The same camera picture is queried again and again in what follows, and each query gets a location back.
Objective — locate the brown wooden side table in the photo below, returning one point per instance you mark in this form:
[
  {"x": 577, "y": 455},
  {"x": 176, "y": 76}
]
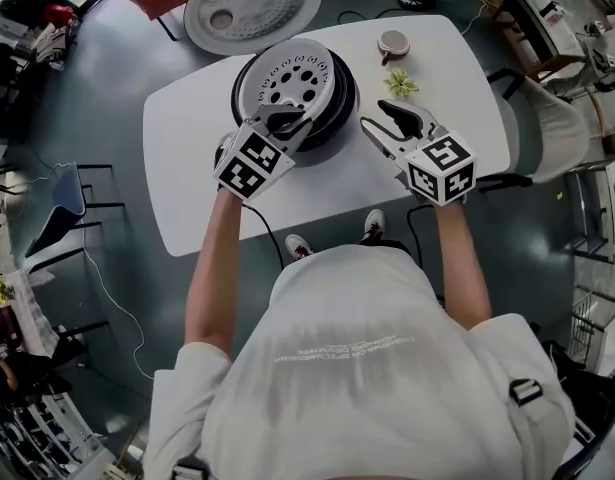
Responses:
[{"x": 532, "y": 23}]

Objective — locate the beige ceramic cup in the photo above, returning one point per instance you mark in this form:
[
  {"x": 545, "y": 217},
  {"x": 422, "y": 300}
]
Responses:
[{"x": 393, "y": 43}]

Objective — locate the person's left white red shoe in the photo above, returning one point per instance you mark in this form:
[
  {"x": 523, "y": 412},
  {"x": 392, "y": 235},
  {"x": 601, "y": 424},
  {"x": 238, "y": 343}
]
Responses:
[{"x": 298, "y": 247}]

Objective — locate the black and white rice cooker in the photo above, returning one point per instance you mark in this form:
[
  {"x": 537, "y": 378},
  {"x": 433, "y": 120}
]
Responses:
[{"x": 292, "y": 140}]

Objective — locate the person's white t-shirt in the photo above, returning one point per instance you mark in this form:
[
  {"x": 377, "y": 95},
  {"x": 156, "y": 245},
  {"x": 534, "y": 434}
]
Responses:
[{"x": 357, "y": 368}]

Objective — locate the beige chair black legs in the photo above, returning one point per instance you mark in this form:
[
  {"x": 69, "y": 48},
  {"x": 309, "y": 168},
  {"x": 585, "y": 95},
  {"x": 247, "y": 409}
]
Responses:
[{"x": 547, "y": 128}]

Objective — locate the person's white red shoe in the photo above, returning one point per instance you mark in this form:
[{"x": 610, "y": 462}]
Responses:
[
  {"x": 374, "y": 225},
  {"x": 298, "y": 247}
]

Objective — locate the blue chair black legs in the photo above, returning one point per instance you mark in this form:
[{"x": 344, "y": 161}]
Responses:
[{"x": 62, "y": 208}]

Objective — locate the person's right forearm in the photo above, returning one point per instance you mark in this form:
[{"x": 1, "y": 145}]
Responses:
[{"x": 462, "y": 268}]

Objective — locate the green flower ornament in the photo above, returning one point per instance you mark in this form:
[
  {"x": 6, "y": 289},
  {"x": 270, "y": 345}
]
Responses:
[{"x": 400, "y": 84}]

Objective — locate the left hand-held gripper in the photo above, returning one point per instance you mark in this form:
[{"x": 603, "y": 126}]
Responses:
[{"x": 247, "y": 165}]

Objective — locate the dark metal pot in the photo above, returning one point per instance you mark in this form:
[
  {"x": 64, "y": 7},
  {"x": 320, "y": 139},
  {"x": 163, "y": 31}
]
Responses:
[{"x": 340, "y": 99}]

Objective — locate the person's left forearm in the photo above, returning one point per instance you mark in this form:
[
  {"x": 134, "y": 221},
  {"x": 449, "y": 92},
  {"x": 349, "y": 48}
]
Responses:
[{"x": 212, "y": 278}]

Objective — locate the white perforated steamer tray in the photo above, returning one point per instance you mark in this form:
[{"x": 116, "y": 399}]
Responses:
[{"x": 274, "y": 60}]

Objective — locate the person's right white red shoe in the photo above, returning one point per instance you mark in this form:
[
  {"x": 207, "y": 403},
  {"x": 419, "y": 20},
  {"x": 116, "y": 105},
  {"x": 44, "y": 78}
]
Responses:
[{"x": 374, "y": 225}]

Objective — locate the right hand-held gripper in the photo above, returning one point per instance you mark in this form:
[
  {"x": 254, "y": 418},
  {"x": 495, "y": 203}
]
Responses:
[{"x": 439, "y": 168}]

